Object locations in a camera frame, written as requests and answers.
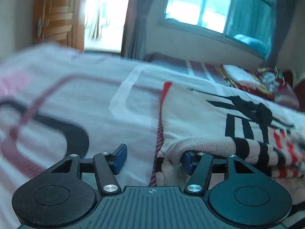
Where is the red black striped knit sweater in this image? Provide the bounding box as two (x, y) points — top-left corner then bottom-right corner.
(153, 82), (304, 205)

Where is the white patterned bed quilt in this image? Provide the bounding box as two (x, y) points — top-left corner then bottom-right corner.
(0, 42), (305, 229)

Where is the striped grey maroon bed sheet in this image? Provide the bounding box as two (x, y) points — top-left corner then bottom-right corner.
(144, 53), (230, 87)

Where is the folded red gold blanket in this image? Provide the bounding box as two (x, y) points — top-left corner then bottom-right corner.
(216, 65), (274, 101)

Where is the grey left curtain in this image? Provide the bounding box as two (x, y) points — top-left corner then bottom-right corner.
(121, 0), (153, 60)

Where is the grey curtain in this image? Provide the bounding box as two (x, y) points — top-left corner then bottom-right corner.
(121, 0), (153, 60)
(265, 0), (297, 68)

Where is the striped pillow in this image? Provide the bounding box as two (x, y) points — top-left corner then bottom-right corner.
(255, 67), (299, 111)

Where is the red white scalloped headboard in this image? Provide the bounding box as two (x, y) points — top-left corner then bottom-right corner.
(283, 70), (305, 112)

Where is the teal cloth on windowsill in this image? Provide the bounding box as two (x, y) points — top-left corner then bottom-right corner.
(234, 34), (267, 57)

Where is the grey right curtain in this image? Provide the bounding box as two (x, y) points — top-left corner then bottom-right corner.
(265, 0), (297, 68)

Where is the sliding glass window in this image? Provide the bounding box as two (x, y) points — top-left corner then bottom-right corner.
(160, 0), (272, 58)

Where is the brown wooden door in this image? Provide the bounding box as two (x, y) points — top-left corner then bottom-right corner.
(33, 0), (86, 51)

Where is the metal door handle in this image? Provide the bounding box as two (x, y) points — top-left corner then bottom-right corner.
(36, 17), (49, 38)

